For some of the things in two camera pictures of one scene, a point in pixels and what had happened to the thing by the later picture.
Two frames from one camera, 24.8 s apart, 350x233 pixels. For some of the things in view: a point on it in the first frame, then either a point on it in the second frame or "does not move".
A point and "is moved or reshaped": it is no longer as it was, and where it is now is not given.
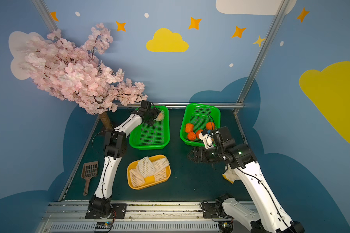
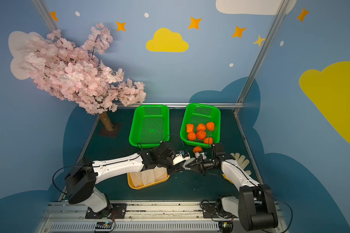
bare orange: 210,125 does not move
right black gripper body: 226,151 -> 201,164
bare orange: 198,132 is moved or reshaped
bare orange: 189,127 does not move
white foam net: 136,179 does not move
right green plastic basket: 199,115 does not move
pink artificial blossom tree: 62,68 does not move
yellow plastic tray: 133,165 does not move
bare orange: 191,136 is moved or reshaped
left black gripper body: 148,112 -> 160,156
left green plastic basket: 145,137 does not move
